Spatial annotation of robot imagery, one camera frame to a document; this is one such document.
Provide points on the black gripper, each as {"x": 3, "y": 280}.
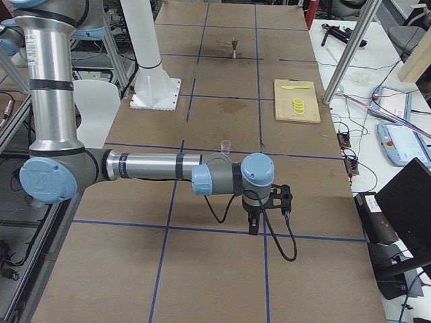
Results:
{"x": 253, "y": 212}

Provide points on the clear glass cup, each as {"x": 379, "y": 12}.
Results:
{"x": 225, "y": 147}

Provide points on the steel jigger measuring cup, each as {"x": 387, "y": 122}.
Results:
{"x": 234, "y": 43}

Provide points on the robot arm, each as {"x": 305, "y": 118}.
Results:
{"x": 68, "y": 154}

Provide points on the bamboo cutting board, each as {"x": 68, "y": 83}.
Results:
{"x": 284, "y": 108}

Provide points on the black box with label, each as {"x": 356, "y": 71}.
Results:
{"x": 376, "y": 227}

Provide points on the yellow plastic knife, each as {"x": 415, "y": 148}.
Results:
{"x": 292, "y": 87}

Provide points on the black monitor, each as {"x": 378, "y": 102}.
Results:
{"x": 405, "y": 202}

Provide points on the teach pendant near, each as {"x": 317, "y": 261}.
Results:
{"x": 401, "y": 144}

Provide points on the teach pendant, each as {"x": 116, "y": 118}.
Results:
{"x": 395, "y": 101}
{"x": 401, "y": 144}

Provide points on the teach pendant far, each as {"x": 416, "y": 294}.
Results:
{"x": 395, "y": 101}

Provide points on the white chair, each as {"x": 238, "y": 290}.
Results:
{"x": 98, "y": 103}

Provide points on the red cylinder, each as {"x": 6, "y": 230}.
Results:
{"x": 311, "y": 12}

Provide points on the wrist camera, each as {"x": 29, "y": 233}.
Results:
{"x": 280, "y": 198}

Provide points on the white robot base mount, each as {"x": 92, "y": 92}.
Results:
{"x": 153, "y": 88}

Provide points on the black handle tool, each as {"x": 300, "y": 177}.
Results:
{"x": 343, "y": 34}

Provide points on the aluminium camera post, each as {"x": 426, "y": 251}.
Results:
{"x": 366, "y": 16}

